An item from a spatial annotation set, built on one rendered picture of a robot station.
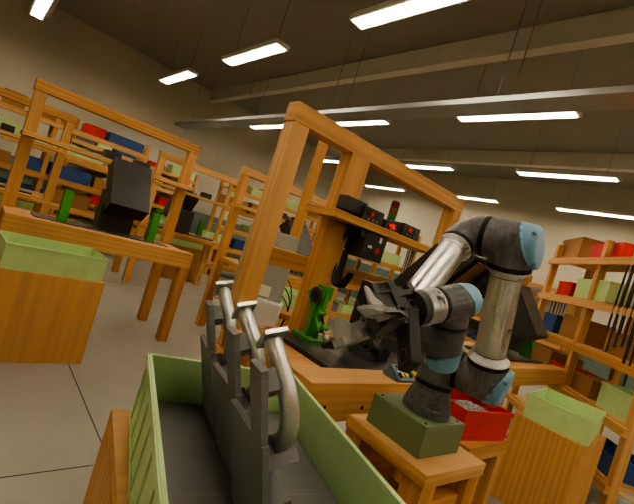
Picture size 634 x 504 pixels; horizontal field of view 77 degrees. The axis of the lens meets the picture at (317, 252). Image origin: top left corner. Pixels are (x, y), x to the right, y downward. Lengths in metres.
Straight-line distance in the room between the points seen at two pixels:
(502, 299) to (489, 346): 0.14
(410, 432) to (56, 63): 10.85
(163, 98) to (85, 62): 1.84
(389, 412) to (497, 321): 0.43
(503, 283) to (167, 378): 0.91
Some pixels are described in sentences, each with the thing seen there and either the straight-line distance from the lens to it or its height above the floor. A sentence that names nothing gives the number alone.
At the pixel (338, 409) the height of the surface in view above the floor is 0.80.
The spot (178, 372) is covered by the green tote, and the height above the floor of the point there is 0.92.
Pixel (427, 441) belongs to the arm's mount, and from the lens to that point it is 1.31.
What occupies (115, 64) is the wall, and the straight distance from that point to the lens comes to 11.62.
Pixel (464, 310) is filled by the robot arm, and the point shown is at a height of 1.31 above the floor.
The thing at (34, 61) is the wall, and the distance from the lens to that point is 11.31.
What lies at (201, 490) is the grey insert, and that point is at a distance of 0.89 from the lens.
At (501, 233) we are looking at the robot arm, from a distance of 1.15.
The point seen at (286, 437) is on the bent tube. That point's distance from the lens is 0.66.
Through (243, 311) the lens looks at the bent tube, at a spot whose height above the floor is 1.18.
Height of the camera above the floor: 1.34
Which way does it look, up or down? 1 degrees down
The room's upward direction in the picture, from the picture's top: 17 degrees clockwise
